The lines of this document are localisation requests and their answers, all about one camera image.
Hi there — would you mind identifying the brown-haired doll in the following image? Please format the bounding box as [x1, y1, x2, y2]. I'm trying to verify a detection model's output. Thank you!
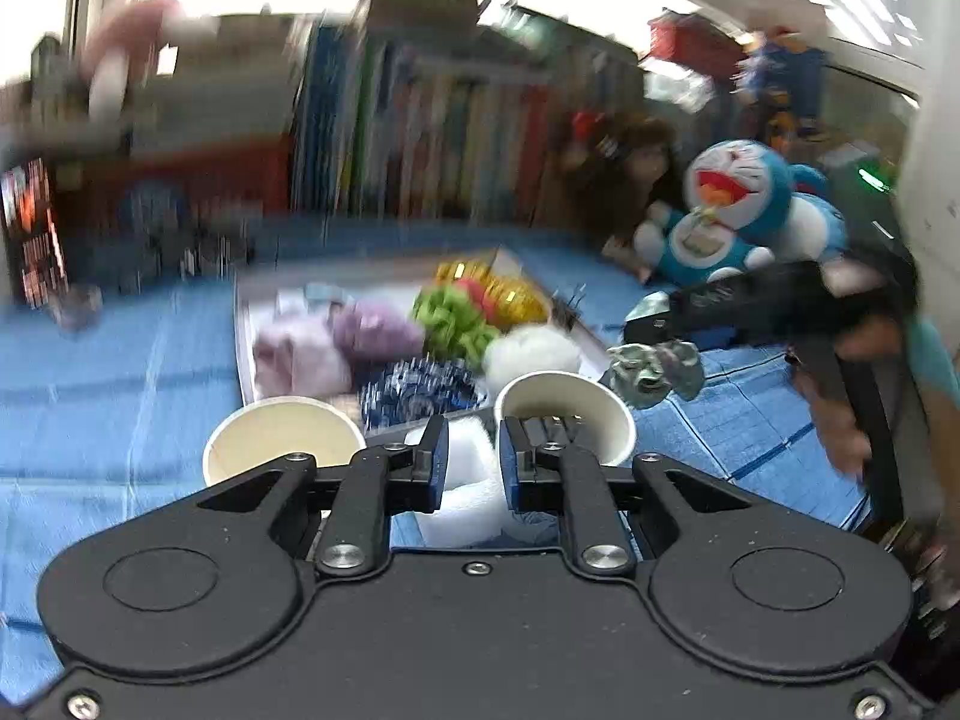
[561, 115, 685, 282]

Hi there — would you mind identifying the black binder clip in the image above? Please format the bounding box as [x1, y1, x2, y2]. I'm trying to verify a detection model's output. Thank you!
[550, 283, 591, 332]

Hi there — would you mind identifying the white foam block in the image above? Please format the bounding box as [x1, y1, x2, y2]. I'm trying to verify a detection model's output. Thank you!
[405, 416, 526, 550]

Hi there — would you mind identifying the row of upright books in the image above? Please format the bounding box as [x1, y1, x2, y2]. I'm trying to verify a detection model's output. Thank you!
[291, 21, 560, 220]

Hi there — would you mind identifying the yellow sequin scrunchie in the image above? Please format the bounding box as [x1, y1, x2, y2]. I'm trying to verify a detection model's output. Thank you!
[484, 275, 550, 329]

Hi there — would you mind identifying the paper cup with blue drawing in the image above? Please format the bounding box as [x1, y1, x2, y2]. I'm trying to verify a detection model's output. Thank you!
[495, 370, 638, 467]

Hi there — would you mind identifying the pink and white plush toy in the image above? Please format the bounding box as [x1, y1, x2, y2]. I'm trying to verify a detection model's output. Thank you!
[81, 0, 220, 122]

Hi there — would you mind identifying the paper cup with yellow drawing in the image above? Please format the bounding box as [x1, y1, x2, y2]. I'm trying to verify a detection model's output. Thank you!
[202, 395, 368, 488]

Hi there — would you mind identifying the blue cat plush toy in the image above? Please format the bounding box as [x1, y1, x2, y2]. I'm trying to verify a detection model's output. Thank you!
[632, 138, 797, 287]

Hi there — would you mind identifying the blue tablecloth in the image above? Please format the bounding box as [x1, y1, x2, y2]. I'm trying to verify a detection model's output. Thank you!
[0, 217, 875, 706]

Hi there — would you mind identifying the stack of flat books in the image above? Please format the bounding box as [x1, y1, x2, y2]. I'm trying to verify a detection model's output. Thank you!
[131, 11, 302, 155]

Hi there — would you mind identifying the purple fuzzy pompom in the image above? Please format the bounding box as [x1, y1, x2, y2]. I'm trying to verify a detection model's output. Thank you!
[332, 300, 426, 370]

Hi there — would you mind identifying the small red plastic basket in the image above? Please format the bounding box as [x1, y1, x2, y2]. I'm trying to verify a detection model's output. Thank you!
[647, 10, 745, 82]

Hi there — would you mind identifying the white shallow box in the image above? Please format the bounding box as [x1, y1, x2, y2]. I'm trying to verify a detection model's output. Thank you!
[234, 244, 608, 421]

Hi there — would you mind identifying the white fluffy pompom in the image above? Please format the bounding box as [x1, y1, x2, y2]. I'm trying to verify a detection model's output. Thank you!
[481, 324, 583, 385]

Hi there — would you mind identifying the person's right hand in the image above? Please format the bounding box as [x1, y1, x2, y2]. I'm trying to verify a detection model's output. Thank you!
[795, 311, 912, 479]

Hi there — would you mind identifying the phone with lit screen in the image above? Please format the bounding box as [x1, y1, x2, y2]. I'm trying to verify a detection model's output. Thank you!
[0, 156, 70, 310]

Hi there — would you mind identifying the red plastic crate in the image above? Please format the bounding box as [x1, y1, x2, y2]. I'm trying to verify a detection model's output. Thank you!
[67, 146, 292, 295]

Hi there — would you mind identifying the gold sequin pouch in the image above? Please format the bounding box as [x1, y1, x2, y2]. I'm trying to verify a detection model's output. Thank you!
[435, 259, 492, 287]

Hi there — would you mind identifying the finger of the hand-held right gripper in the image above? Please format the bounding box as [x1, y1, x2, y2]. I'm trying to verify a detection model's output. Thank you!
[621, 291, 685, 351]

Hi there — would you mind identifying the blue and white plush toy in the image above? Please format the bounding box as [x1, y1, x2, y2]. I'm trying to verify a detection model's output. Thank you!
[784, 163, 854, 265]

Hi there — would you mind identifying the green checked scrunchie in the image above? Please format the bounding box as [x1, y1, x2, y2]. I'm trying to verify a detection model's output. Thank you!
[606, 340, 707, 411]

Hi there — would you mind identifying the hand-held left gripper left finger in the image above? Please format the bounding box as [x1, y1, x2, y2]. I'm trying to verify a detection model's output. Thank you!
[196, 415, 451, 578]

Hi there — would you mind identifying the lavender cloth scrunchie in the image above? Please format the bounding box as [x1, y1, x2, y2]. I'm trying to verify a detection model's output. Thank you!
[253, 313, 355, 395]

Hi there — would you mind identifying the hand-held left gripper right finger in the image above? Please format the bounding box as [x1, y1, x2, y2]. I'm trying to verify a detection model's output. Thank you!
[498, 415, 760, 577]

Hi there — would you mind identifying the blue sequin scrunchie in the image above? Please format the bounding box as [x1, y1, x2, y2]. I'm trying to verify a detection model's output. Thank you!
[358, 358, 482, 428]

